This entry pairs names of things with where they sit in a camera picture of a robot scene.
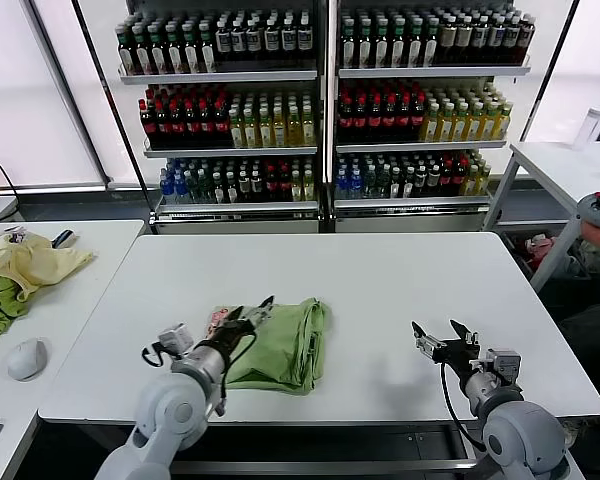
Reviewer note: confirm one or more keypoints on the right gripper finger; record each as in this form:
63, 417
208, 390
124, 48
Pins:
467, 337
426, 345

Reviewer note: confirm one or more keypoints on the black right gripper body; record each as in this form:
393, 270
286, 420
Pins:
457, 357

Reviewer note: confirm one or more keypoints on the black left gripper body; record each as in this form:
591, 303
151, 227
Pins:
230, 337

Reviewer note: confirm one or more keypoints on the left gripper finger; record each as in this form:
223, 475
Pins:
260, 315
235, 317

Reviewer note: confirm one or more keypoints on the light green polo shirt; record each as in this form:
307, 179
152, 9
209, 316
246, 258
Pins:
280, 350

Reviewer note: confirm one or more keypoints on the grey remote controller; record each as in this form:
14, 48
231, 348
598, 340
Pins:
592, 210

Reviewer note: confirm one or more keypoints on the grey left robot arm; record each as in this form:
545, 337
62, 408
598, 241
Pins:
170, 410

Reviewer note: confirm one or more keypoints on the pink garment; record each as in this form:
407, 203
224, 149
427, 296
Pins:
542, 247

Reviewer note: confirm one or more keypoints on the small white cap dark bottle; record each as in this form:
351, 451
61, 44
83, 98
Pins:
431, 184
230, 189
407, 184
242, 189
254, 189
393, 184
418, 184
217, 189

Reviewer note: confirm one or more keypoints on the small red cap cola bottle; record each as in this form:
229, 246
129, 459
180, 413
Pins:
282, 189
457, 184
444, 184
269, 189

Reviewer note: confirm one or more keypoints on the dark trouser leg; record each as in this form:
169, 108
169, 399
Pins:
595, 345

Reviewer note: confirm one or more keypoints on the small yellow juice bottle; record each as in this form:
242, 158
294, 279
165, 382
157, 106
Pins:
294, 189
307, 189
471, 184
482, 184

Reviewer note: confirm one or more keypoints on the green tinted water bottle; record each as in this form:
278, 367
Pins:
381, 184
204, 189
368, 184
192, 189

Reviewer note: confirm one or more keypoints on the blue water bottle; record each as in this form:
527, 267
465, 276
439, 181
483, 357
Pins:
339, 184
353, 184
166, 189
180, 189

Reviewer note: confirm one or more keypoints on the beige sneaker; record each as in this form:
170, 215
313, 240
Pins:
577, 432

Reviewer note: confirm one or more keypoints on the grey green garment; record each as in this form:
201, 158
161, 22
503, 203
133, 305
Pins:
592, 255

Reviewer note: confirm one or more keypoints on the navy white small object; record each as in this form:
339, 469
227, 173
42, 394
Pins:
63, 238

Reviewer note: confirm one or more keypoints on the white side table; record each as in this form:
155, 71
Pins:
570, 175

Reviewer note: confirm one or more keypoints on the white computer mouse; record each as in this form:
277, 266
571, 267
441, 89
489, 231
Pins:
27, 359

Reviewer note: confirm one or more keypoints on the pale yellow garment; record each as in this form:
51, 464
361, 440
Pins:
35, 260

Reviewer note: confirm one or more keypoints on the lime green garment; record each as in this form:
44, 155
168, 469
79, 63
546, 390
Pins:
0, 300

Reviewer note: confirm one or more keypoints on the clear plastic tumbler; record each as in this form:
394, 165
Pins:
587, 129

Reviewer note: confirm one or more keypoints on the metal beverage shelf rack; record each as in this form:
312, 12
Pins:
428, 71
228, 76

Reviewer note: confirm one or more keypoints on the green cap dark tea bottle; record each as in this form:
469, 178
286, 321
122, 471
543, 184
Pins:
207, 57
380, 49
141, 57
125, 57
347, 49
430, 49
190, 57
157, 57
414, 49
174, 57
397, 49
364, 49

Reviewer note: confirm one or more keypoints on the white cap dark drink bottle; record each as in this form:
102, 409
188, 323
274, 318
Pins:
304, 42
222, 42
271, 42
238, 42
253, 42
287, 42

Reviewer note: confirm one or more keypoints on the beige label drink bottle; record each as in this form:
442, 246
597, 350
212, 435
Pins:
447, 39
462, 39

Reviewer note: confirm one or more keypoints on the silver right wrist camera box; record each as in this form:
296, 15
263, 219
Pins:
502, 365

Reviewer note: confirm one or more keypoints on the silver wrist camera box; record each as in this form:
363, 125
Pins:
502, 365
175, 340

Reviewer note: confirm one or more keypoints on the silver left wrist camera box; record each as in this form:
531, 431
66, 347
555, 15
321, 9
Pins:
175, 340

